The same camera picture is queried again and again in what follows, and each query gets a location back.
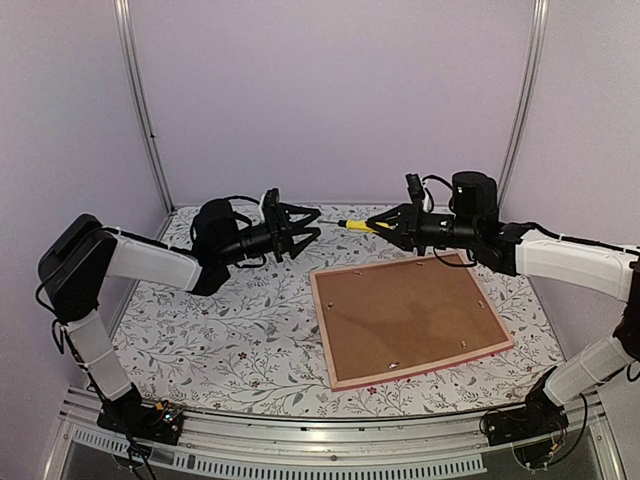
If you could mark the aluminium corner post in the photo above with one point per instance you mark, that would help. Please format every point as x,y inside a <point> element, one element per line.
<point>124,23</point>
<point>534,53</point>

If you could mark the yellow handled screwdriver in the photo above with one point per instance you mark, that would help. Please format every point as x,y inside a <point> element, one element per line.
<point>356,225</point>

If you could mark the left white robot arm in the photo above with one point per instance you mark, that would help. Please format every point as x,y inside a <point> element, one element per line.
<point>74,268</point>

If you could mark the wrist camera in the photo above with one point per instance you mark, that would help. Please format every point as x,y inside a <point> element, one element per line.
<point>419,193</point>
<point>268,204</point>

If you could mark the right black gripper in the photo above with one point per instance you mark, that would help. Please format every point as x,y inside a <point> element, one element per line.
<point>408,234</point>

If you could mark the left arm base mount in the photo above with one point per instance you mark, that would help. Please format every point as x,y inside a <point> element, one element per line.
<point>162,422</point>

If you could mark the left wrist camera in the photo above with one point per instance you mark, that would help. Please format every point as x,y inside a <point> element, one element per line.
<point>268,204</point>

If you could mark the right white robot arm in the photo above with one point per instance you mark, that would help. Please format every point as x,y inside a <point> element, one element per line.
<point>526,249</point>

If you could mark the pink picture frame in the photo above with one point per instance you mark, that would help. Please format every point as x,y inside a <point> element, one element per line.
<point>388,321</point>

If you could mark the right aluminium corner post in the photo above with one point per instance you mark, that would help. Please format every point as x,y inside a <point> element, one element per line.
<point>534,53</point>

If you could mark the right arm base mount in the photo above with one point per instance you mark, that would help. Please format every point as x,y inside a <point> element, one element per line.
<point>535,434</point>

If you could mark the left aluminium corner post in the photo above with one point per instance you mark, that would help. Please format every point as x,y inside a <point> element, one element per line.
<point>124,23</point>

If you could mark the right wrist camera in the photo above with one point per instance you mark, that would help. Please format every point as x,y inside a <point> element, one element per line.
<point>419,193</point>

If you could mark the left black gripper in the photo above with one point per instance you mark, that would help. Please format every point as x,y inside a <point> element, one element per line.
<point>281,231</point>

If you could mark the aluminium front rail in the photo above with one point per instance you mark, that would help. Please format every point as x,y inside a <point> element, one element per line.
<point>227,445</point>

